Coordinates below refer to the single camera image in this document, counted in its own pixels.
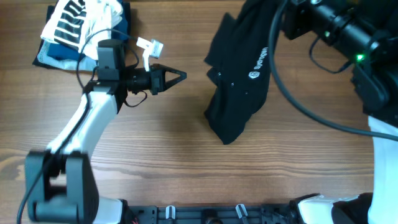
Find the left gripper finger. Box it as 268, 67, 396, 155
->
163, 77, 186, 91
151, 63, 187, 78

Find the black polo shirt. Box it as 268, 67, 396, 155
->
205, 0, 279, 145

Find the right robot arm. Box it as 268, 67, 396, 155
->
274, 1, 397, 223

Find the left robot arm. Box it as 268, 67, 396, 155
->
17, 38, 187, 223

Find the blue folded garment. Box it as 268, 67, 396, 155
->
32, 1, 131, 71

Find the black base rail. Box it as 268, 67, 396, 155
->
130, 203, 301, 224

